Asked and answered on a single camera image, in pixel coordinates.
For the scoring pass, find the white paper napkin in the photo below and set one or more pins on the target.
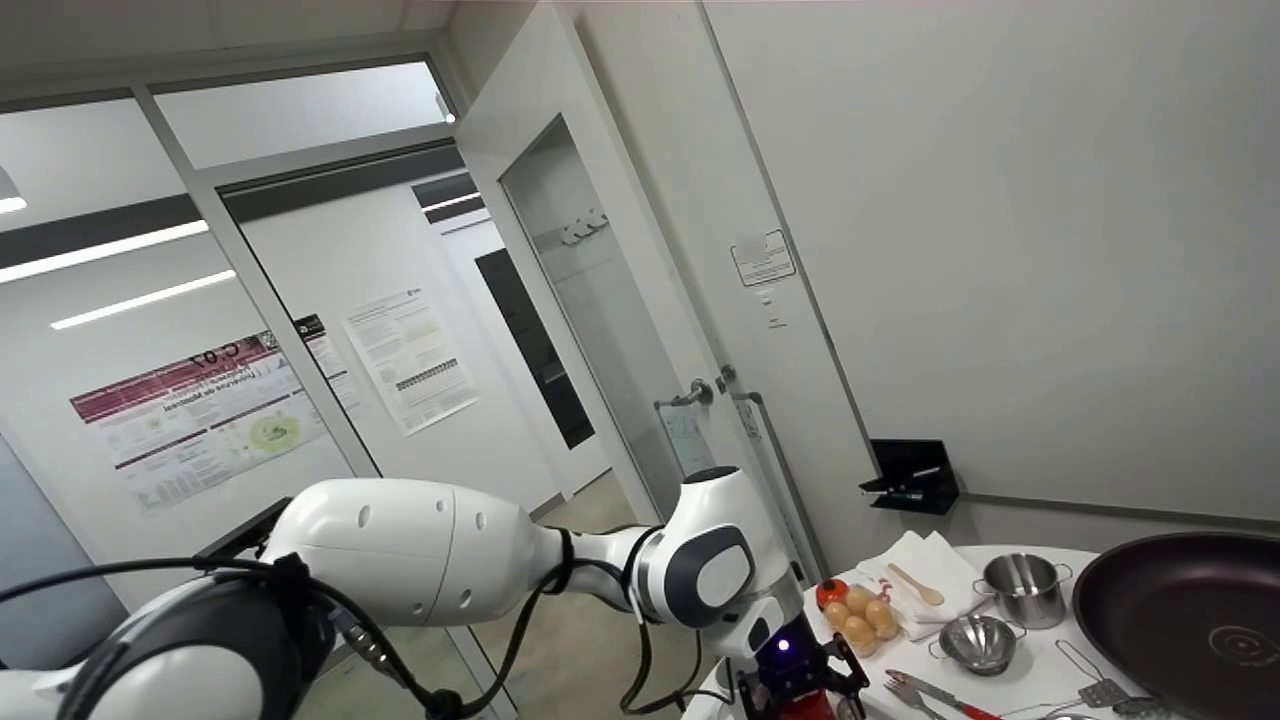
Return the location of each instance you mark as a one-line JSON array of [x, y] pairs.
[[927, 574]]

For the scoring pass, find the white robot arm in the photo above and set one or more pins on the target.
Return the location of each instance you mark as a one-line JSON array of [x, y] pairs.
[[247, 636]]

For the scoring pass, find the red handled knife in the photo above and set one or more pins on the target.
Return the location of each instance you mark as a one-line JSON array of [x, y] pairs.
[[927, 697]]

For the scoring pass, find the small steel bowl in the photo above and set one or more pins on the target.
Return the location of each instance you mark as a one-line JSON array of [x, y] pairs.
[[978, 645]]

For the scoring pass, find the bag of eggs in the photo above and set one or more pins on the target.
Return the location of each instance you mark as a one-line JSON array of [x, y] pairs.
[[861, 619]]

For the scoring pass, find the black frying pan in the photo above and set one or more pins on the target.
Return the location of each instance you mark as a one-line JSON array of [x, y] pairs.
[[1190, 619]]

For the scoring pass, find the round white table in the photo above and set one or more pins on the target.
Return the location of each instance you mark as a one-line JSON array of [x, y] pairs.
[[1052, 671]]

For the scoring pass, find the steel pot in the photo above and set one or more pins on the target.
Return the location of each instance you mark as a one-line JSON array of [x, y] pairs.
[[1024, 591]]

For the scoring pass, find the black wall holder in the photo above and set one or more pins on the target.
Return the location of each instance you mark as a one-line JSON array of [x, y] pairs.
[[913, 478]]

